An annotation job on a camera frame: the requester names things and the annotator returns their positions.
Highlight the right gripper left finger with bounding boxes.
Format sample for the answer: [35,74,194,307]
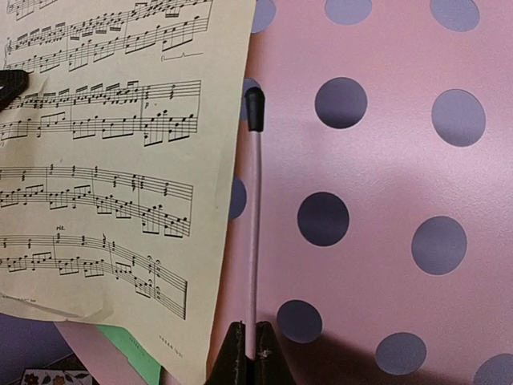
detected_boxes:
[204,322,248,385]

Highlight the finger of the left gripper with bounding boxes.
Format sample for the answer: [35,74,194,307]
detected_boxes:
[0,70,30,111]

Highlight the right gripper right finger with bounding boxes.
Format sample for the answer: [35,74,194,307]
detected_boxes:
[255,321,296,385]

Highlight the green sheet music page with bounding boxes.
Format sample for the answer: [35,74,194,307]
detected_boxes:
[97,325,161,385]

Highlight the yellow paper sheet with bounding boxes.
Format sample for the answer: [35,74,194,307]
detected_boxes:
[1,1,256,384]

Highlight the pink perforated music stand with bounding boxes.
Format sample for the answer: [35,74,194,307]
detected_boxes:
[244,1,512,384]

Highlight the floral square tile coaster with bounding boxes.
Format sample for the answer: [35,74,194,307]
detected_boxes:
[21,369,93,385]

